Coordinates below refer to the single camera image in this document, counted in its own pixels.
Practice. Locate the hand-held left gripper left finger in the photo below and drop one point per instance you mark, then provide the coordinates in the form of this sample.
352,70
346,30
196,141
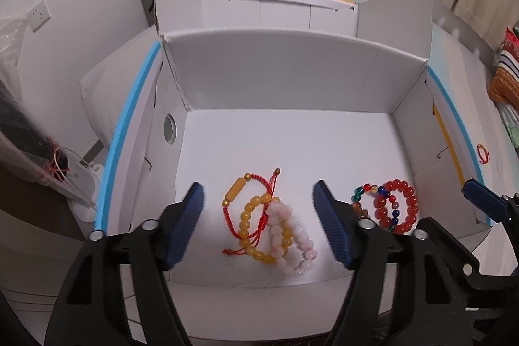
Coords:
184,224

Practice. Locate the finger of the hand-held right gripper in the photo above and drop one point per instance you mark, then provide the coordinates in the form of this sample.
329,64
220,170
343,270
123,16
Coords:
454,244
482,196

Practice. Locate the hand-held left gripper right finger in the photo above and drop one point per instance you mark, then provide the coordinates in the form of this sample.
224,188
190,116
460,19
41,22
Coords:
332,224

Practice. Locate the white and blue cardboard box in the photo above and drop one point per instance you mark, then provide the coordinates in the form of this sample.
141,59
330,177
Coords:
284,135

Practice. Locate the floral quilt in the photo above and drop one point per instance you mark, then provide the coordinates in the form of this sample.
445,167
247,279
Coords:
513,127

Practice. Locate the white plastic object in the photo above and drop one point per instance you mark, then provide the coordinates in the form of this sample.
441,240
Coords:
87,184

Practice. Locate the striped red orange pillow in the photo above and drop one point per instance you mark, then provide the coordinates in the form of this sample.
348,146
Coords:
507,66

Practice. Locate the clear plastic bag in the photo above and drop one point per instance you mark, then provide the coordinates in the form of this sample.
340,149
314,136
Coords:
20,98

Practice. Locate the white box with yellow stripe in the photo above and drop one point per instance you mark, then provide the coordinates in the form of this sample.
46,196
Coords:
279,7

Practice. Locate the white wall socket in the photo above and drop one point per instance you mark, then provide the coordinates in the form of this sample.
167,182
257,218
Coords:
38,13

